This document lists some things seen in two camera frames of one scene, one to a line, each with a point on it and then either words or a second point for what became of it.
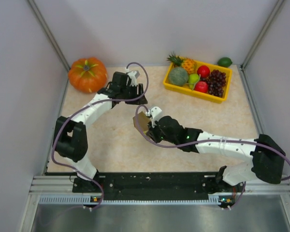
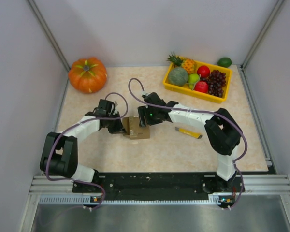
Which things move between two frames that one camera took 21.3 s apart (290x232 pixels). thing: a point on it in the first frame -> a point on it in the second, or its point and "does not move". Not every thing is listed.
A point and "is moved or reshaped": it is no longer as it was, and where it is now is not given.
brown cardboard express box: (143, 120) is moved or reshaped
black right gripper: (152, 132) -> (143, 111)
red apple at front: (201, 86) does not move
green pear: (193, 78) does not move
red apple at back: (204, 70) does not move
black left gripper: (140, 91) -> (118, 128)
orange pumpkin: (88, 75) does not move
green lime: (224, 62) does not move
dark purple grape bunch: (216, 80) does not move
